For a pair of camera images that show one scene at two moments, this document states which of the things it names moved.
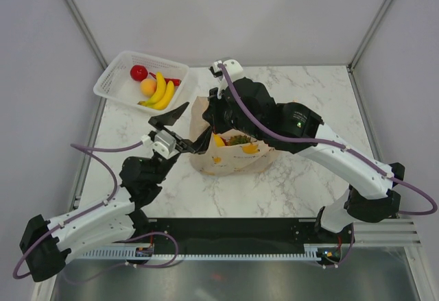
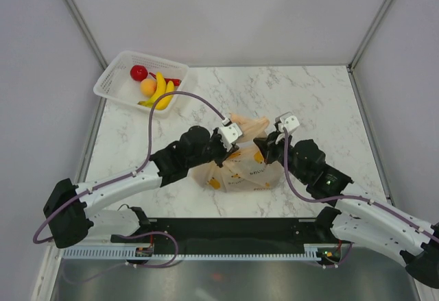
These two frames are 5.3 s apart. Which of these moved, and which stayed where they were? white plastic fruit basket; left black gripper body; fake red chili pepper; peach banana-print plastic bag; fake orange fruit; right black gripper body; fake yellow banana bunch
Moved: left black gripper body; right black gripper body; peach banana-print plastic bag
Stayed: white plastic fruit basket; fake red chili pepper; fake yellow banana bunch; fake orange fruit
